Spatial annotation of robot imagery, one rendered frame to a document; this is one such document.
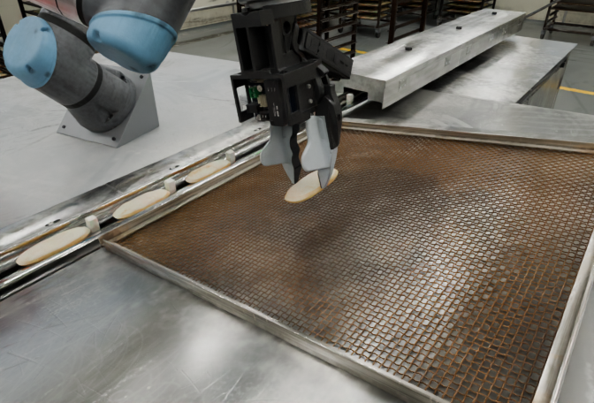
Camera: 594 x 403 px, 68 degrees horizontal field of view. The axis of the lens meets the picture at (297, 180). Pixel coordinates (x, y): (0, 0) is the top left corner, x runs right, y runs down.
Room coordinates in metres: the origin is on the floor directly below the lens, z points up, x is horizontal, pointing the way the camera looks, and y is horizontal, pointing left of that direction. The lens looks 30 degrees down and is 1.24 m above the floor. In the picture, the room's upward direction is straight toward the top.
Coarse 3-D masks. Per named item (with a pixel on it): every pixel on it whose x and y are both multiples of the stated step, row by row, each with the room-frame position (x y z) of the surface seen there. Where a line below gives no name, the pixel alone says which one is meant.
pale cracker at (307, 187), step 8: (312, 176) 0.48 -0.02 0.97; (336, 176) 0.49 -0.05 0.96; (296, 184) 0.47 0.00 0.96; (304, 184) 0.46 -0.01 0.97; (312, 184) 0.46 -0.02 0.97; (328, 184) 0.47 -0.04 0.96; (288, 192) 0.45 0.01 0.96; (296, 192) 0.44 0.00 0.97; (304, 192) 0.44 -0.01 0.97; (312, 192) 0.45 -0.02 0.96; (288, 200) 0.43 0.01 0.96; (296, 200) 0.43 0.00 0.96; (304, 200) 0.43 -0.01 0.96
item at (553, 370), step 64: (384, 128) 0.75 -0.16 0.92; (192, 192) 0.56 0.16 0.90; (320, 192) 0.52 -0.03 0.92; (384, 192) 0.50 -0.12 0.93; (448, 192) 0.48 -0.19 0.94; (128, 256) 0.40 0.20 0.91; (192, 256) 0.39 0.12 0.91; (320, 256) 0.37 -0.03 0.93; (384, 256) 0.35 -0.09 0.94; (512, 256) 0.33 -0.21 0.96; (256, 320) 0.27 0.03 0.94; (448, 320) 0.25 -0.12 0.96; (512, 320) 0.25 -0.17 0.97; (576, 320) 0.23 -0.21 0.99; (384, 384) 0.19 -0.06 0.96; (448, 384) 0.19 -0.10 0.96; (512, 384) 0.19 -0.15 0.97
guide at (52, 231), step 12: (264, 132) 0.87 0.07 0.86; (240, 144) 0.81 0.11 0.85; (216, 156) 0.76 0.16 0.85; (180, 168) 0.69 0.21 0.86; (192, 168) 0.71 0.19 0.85; (156, 180) 0.65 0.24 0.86; (132, 192) 0.61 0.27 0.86; (144, 192) 0.63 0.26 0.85; (108, 204) 0.58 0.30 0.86; (84, 216) 0.55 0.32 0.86; (60, 228) 0.52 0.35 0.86; (24, 240) 0.48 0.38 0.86; (36, 240) 0.49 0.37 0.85; (0, 252) 0.46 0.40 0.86; (12, 252) 0.47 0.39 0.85
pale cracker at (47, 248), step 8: (64, 232) 0.50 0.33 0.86; (72, 232) 0.50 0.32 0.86; (80, 232) 0.51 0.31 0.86; (88, 232) 0.51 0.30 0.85; (48, 240) 0.49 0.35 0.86; (56, 240) 0.49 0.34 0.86; (64, 240) 0.49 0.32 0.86; (72, 240) 0.49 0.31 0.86; (80, 240) 0.50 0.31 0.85; (32, 248) 0.47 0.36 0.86; (40, 248) 0.47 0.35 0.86; (48, 248) 0.47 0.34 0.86; (56, 248) 0.47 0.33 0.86; (64, 248) 0.48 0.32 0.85; (24, 256) 0.46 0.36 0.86; (32, 256) 0.45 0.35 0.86; (40, 256) 0.46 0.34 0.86; (48, 256) 0.46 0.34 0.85; (24, 264) 0.44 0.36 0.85; (32, 264) 0.45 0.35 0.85
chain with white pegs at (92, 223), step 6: (558, 0) 2.96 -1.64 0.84; (546, 6) 2.72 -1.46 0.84; (534, 12) 2.50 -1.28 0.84; (348, 96) 1.07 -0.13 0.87; (348, 102) 1.07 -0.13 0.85; (228, 150) 0.75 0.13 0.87; (228, 156) 0.74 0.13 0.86; (234, 156) 0.75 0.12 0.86; (168, 180) 0.64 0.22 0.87; (174, 180) 0.64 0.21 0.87; (168, 186) 0.63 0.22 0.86; (174, 186) 0.64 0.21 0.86; (90, 216) 0.53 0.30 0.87; (90, 222) 0.52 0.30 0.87; (96, 222) 0.53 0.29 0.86; (114, 222) 0.56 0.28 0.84; (90, 228) 0.52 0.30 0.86; (96, 228) 0.53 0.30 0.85; (102, 228) 0.54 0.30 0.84; (18, 270) 0.45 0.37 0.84; (6, 276) 0.44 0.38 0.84
